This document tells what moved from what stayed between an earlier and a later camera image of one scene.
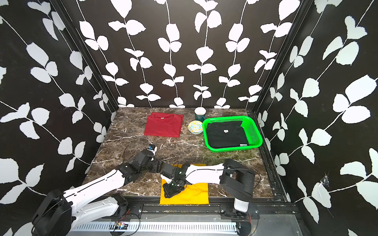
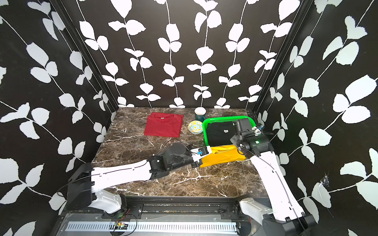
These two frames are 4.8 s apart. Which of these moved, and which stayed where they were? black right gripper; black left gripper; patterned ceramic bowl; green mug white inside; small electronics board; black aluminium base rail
Moved: black right gripper; black left gripper
Stayed: small electronics board; patterned ceramic bowl; green mug white inside; black aluminium base rail
